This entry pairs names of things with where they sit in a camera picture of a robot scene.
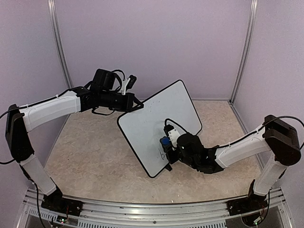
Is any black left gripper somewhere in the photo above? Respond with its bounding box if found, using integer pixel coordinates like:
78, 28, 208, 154
101, 90, 145, 113

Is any blue whiteboard eraser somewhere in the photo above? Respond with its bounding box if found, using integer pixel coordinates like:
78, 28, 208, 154
160, 136, 171, 146

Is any white whiteboard black frame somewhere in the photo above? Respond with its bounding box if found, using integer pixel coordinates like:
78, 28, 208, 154
117, 80, 203, 178

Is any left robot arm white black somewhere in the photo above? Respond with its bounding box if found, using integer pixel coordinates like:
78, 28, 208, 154
4, 69, 143, 211

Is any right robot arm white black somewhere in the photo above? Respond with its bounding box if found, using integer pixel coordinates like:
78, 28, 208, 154
160, 115, 304, 211

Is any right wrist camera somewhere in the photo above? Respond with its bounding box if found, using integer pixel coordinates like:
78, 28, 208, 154
164, 118, 188, 150

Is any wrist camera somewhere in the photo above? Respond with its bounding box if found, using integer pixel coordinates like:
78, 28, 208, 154
164, 118, 188, 150
120, 75, 137, 95

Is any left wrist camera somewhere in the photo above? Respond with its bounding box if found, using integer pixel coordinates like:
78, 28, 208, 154
120, 75, 137, 95

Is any aluminium front rail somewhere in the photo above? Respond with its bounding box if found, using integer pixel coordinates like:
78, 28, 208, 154
16, 189, 294, 228

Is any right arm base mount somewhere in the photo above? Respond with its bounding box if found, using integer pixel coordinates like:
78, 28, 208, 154
227, 180, 269, 216

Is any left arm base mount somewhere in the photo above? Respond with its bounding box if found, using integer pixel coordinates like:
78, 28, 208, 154
41, 188, 83, 217

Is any left aluminium frame post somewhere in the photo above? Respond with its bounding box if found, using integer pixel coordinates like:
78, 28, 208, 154
47, 0, 73, 88

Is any aluminium frame post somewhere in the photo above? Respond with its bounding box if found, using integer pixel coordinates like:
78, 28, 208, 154
47, 0, 73, 88
229, 0, 258, 106

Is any right aluminium frame post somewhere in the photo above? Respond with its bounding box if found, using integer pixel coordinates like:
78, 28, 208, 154
229, 0, 258, 106

